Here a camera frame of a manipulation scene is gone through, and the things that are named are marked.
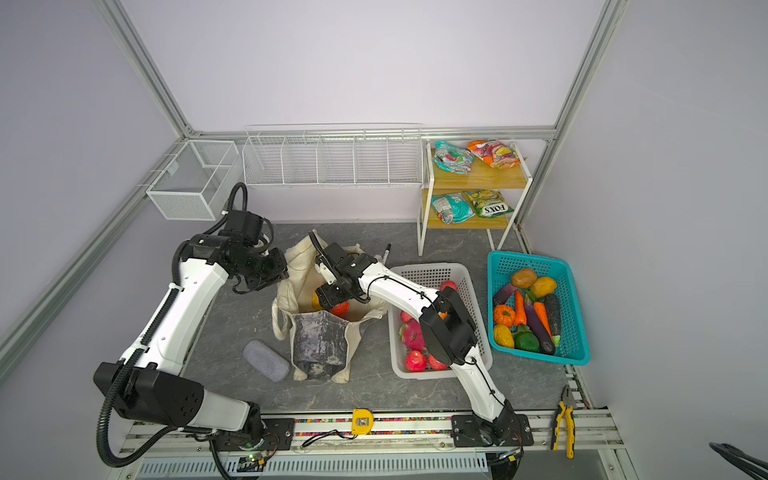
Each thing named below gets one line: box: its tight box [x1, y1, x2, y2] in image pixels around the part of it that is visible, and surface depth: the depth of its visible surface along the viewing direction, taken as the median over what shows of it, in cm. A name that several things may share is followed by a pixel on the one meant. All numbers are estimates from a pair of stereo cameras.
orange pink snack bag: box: [467, 140, 521, 169], surface depth 91 cm
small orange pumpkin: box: [494, 304, 516, 328], surface depth 91 cm
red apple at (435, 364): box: [428, 354, 449, 371], surface depth 82 cm
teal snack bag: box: [430, 192, 476, 225], surface depth 101 cm
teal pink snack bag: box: [432, 141, 475, 175], surface depth 88 cm
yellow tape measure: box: [352, 408, 374, 435], surface depth 76 cm
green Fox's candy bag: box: [465, 189, 515, 219], surface depth 103 cm
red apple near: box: [405, 350, 427, 373], surface depth 82 cm
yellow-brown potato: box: [512, 268, 537, 289], surface depth 97 cm
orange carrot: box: [534, 302, 552, 337], surface depth 93 cm
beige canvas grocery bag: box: [272, 234, 387, 383], surface depth 75 cm
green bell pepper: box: [512, 324, 540, 353], surface depth 86 cm
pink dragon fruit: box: [402, 320, 426, 351], surface depth 84 cm
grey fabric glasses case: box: [242, 339, 291, 383], surface depth 85 cm
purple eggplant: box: [526, 303, 556, 355], surface depth 88 cm
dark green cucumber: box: [544, 293, 561, 347], surface depth 91 cm
